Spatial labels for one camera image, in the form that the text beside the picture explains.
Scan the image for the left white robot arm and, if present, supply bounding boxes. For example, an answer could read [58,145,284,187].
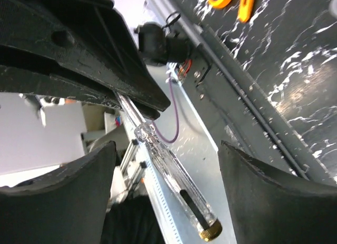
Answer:
[1,0,191,119]

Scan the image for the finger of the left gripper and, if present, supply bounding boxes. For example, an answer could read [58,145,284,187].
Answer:
[1,0,170,111]
[1,65,160,119]

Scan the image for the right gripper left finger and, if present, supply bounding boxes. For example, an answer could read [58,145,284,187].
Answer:
[1,141,116,243]

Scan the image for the grey plastic tool case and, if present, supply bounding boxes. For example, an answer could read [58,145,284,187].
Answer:
[329,0,337,18]

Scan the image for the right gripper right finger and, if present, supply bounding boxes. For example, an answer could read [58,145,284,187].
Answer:
[219,141,336,243]

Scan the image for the orange utility knife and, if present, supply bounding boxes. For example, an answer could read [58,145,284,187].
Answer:
[237,0,255,23]

